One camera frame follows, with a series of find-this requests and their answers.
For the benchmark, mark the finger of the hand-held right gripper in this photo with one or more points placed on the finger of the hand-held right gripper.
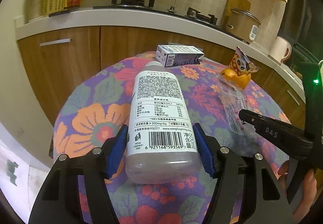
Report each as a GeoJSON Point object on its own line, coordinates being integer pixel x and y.
{"type": "Point", "coordinates": [272, 133]}

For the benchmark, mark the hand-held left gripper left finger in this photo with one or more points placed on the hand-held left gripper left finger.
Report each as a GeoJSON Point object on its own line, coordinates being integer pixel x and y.
{"type": "Point", "coordinates": [118, 148]}

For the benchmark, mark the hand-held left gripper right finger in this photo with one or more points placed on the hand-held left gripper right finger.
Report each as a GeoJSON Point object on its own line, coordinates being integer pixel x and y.
{"type": "Point", "coordinates": [204, 150]}

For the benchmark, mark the clear plastic wrapper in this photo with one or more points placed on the clear plastic wrapper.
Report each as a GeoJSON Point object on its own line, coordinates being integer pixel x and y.
{"type": "Point", "coordinates": [234, 103]}

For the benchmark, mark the clear bottle with white label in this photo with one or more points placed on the clear bottle with white label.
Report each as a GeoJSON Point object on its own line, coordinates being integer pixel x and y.
{"type": "Point", "coordinates": [161, 113]}

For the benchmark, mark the person's right hand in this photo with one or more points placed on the person's right hand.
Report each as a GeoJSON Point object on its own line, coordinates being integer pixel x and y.
{"type": "Point", "coordinates": [309, 185]}

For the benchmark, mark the floral blanket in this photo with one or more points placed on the floral blanket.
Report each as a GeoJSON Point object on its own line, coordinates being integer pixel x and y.
{"type": "Point", "coordinates": [88, 123]}

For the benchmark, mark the orange peel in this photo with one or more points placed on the orange peel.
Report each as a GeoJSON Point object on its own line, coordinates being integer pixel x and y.
{"type": "Point", "coordinates": [239, 80]}

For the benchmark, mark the white electric kettle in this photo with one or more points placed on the white electric kettle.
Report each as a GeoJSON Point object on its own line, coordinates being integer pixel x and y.
{"type": "Point", "coordinates": [278, 48]}

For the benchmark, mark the orange snack wrapper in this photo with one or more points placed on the orange snack wrapper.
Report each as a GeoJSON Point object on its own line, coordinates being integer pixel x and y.
{"type": "Point", "coordinates": [239, 62]}

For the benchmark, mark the wooden kitchen cabinet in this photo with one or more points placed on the wooden kitchen cabinet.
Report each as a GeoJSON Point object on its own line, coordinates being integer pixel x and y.
{"type": "Point", "coordinates": [75, 62]}

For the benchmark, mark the white blue drink carton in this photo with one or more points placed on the white blue drink carton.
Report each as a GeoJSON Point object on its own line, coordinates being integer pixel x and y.
{"type": "Point", "coordinates": [181, 56]}

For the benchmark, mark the white printed bag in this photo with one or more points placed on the white printed bag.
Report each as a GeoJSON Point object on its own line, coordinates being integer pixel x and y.
{"type": "Point", "coordinates": [15, 163]}

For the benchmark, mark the steel rice cooker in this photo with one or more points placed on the steel rice cooker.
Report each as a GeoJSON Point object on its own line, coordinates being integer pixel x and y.
{"type": "Point", "coordinates": [242, 24]}

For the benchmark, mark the white kitchen countertop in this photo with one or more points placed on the white kitchen countertop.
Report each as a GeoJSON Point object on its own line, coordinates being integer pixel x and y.
{"type": "Point", "coordinates": [75, 17]}

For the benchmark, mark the black gas stove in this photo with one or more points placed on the black gas stove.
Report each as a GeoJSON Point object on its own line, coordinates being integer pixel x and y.
{"type": "Point", "coordinates": [151, 5]}

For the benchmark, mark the yellow plastic basket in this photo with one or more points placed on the yellow plastic basket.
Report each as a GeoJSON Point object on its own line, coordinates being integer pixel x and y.
{"type": "Point", "coordinates": [54, 0]}

